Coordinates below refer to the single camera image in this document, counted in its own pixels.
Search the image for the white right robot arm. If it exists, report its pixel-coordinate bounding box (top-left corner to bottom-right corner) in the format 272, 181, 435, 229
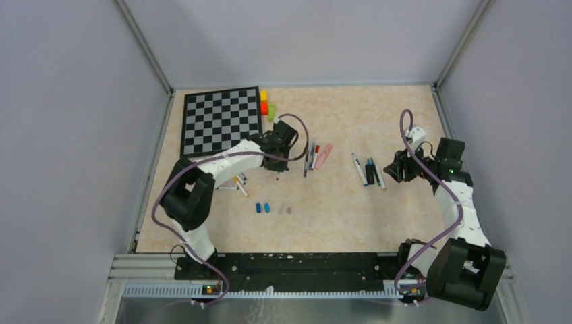
384, 136, 507, 311

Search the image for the white grey marker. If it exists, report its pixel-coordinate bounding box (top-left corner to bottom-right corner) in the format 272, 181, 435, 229
376, 163, 387, 191

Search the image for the dark blue pen near board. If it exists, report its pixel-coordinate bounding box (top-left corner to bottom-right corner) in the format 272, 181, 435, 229
303, 149, 310, 178

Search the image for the white pen blue cap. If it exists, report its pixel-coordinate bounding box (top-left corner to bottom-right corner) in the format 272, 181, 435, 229
351, 153, 368, 187

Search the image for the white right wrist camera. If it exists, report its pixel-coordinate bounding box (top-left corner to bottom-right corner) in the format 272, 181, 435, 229
404, 126, 427, 151

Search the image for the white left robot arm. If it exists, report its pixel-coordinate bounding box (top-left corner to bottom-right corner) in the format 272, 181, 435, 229
156, 119, 299, 279

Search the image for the black blue highlighter marker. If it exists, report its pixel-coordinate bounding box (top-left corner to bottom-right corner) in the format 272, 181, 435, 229
365, 159, 376, 185

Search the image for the blue capped pen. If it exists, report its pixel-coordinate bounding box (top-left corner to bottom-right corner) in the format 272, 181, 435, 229
307, 142, 316, 171

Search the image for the green toy block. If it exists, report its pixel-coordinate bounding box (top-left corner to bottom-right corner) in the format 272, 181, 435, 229
267, 103, 276, 122

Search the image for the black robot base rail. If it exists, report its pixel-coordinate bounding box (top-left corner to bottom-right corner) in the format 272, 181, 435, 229
174, 252, 405, 293

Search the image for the grey slotted cable duct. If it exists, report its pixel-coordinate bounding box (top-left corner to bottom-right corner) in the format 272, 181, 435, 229
122, 283, 402, 299

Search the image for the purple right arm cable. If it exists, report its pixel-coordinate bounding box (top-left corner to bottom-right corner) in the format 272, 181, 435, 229
394, 109, 465, 305

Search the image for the green transparent pen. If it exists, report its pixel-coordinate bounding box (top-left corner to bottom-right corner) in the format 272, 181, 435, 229
370, 157, 382, 187

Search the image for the pink highlighter marker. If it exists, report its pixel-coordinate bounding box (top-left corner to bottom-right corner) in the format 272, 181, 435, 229
313, 143, 333, 170

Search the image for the black and grey chessboard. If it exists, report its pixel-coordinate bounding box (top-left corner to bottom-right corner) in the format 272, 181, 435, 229
180, 86, 263, 157

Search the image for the orange toy block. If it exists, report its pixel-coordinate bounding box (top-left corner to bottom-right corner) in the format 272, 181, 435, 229
260, 101, 268, 116

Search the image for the red capped white pen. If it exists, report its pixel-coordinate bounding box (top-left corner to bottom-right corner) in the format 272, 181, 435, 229
309, 144, 320, 170

